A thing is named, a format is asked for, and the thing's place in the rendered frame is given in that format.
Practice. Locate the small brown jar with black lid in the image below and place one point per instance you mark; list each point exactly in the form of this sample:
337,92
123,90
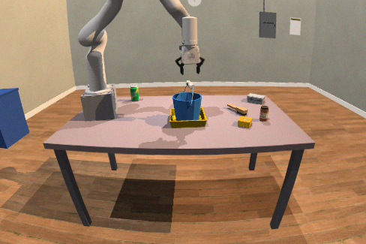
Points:
264,111

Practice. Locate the green drink can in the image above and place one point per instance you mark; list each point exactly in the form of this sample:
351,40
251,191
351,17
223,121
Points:
134,93

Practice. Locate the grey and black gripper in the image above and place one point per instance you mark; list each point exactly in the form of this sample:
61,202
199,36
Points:
189,55

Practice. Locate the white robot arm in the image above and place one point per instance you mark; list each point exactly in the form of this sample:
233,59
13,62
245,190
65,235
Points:
94,36

